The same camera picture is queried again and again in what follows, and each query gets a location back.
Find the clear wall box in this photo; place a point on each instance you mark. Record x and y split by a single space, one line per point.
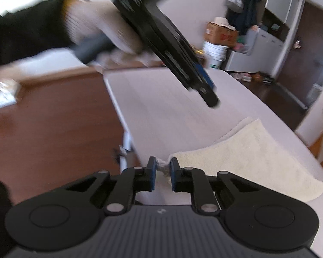
315 94

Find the white plastic bucket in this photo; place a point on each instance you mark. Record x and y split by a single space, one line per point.
215 55

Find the pink plastic bag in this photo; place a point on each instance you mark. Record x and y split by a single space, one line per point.
241 45

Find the dark hanging coat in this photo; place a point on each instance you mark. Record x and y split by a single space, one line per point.
251 8

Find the grey white cabinet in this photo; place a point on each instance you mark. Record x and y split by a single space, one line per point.
269 32

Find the large cardboard box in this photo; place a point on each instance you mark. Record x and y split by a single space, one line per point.
220 36

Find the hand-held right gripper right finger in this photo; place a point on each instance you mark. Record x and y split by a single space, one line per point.
173 177

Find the white table leg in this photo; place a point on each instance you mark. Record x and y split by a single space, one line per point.
126 142

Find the white plastic bag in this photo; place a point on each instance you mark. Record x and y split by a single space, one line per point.
4 94

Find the cream terry towel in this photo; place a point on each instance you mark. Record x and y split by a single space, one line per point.
258 161

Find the person's left hand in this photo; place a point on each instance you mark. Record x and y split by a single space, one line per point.
97 18

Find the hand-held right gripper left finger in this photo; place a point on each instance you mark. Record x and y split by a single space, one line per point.
151 176

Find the dark brown door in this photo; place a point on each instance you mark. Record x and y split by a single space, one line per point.
306 45

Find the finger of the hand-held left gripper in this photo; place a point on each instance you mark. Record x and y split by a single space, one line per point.
204 95
203 76

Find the straw hat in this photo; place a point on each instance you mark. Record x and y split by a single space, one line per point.
222 22

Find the row of shoes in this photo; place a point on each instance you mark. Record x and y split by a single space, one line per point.
247 76

